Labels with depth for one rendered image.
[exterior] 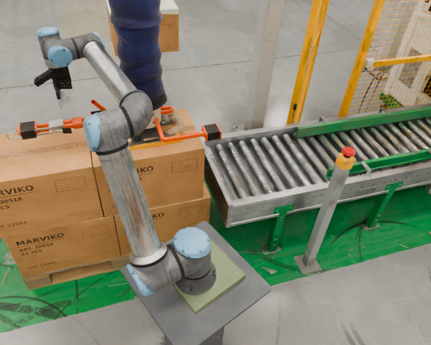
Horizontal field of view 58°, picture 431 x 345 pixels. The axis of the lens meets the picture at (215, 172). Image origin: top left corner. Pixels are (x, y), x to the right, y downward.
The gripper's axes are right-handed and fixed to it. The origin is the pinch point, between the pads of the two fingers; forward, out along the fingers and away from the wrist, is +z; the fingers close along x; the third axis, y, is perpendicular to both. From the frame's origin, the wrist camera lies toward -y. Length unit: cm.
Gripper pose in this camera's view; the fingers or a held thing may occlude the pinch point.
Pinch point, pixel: (60, 101)
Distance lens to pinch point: 210.5
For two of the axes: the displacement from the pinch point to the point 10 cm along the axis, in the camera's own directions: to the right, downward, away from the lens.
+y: 9.5, -1.8, 2.7
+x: -3.2, -6.7, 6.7
